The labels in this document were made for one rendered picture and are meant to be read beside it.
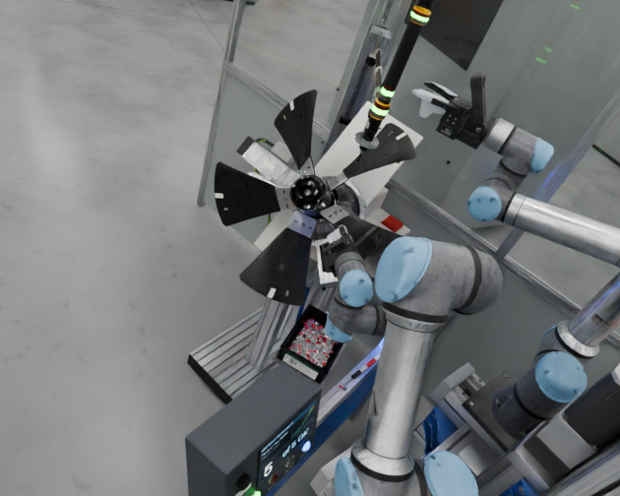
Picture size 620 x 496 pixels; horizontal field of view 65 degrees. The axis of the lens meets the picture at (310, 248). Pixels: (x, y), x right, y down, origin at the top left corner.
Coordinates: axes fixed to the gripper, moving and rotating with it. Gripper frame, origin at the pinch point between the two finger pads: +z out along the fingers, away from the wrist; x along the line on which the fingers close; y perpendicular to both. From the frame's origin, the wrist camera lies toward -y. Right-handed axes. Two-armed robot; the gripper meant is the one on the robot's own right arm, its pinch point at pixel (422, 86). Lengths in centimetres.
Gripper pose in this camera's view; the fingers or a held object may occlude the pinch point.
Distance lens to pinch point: 132.9
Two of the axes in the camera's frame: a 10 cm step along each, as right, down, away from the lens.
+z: -8.2, -5.3, 2.2
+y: -2.9, 7.1, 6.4
